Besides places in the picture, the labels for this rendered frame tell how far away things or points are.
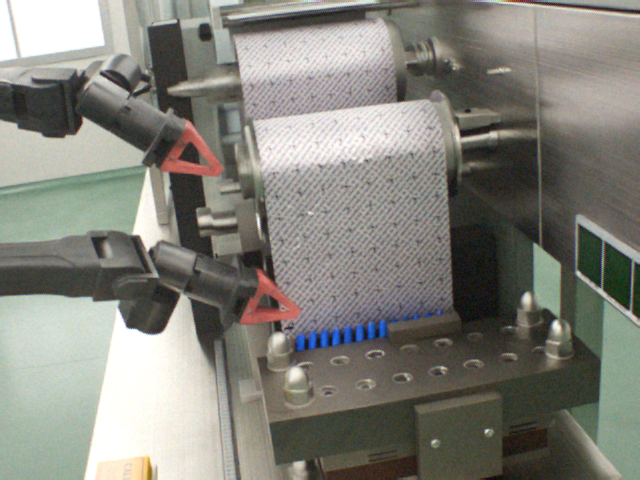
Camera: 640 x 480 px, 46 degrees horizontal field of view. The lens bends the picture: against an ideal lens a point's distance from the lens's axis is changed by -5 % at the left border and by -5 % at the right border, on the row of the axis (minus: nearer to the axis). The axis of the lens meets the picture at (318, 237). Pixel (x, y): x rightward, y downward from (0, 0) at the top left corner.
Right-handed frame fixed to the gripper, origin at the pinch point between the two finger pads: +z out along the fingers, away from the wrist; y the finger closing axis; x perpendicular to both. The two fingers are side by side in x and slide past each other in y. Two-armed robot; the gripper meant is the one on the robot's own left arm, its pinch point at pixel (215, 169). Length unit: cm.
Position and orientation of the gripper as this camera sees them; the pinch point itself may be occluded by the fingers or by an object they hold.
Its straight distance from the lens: 104.8
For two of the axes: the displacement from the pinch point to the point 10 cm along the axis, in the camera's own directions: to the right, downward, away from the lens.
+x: 5.5, -8.1, -1.9
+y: 1.5, 3.2, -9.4
